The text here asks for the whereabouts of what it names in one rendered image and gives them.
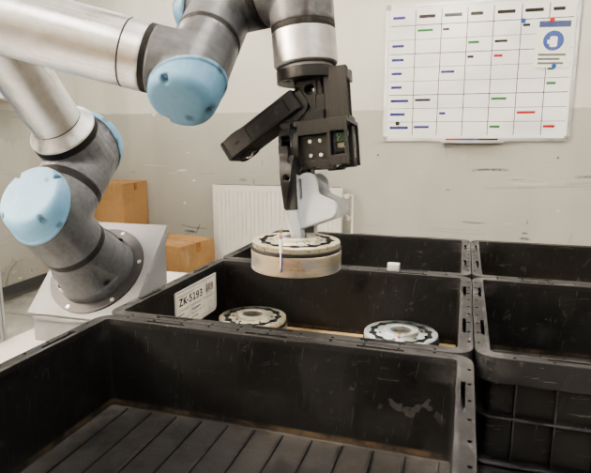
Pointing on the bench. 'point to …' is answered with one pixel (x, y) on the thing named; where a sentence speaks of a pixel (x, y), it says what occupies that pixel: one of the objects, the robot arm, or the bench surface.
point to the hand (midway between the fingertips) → (301, 240)
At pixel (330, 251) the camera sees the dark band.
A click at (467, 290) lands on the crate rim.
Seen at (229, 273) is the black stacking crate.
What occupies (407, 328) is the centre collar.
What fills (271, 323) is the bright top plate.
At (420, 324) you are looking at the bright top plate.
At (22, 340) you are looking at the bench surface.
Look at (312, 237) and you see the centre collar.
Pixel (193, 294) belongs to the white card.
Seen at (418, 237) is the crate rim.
